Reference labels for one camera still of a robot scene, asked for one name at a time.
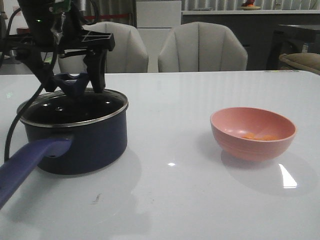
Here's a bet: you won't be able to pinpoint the pink bowl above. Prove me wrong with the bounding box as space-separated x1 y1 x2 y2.
210 107 297 162

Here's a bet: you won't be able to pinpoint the red barrier belt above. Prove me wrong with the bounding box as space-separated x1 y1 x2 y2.
84 13 132 20

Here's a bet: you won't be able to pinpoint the fruit plate on counter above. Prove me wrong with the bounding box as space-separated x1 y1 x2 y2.
240 0 261 11

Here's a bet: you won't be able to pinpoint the dark kitchen counter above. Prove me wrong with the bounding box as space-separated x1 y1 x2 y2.
181 10 320 70

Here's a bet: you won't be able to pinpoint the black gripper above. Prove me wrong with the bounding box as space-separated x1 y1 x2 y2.
7 24 115 93

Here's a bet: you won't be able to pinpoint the right grey upholstered chair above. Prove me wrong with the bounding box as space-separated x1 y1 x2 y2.
157 21 248 73

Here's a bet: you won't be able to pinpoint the tan cushion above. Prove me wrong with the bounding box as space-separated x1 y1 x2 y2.
278 52 320 75

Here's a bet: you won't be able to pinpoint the dark blue saucepan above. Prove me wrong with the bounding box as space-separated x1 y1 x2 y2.
0 109 128 205

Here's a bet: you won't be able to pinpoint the grey curtain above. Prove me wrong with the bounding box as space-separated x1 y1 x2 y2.
81 0 137 27

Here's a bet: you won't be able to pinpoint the dark side table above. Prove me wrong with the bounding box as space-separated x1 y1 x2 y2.
266 24 320 70

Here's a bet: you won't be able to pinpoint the grey upholstered chair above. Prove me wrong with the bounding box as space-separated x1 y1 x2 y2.
157 21 248 73
57 21 150 74

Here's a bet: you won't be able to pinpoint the orange ham pieces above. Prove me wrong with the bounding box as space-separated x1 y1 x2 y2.
242 132 279 141

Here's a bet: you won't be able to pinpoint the left grey upholstered chair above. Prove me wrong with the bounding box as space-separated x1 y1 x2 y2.
57 21 150 74

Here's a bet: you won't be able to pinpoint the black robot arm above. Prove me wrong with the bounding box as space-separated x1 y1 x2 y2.
0 0 115 96

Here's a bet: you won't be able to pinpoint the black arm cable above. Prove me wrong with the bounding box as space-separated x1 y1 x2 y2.
0 7 60 162

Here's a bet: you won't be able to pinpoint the white drawer cabinet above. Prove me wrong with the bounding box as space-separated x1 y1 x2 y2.
136 0 182 73

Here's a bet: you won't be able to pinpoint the glass lid with blue knob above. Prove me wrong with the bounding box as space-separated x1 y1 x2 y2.
20 73 129 128

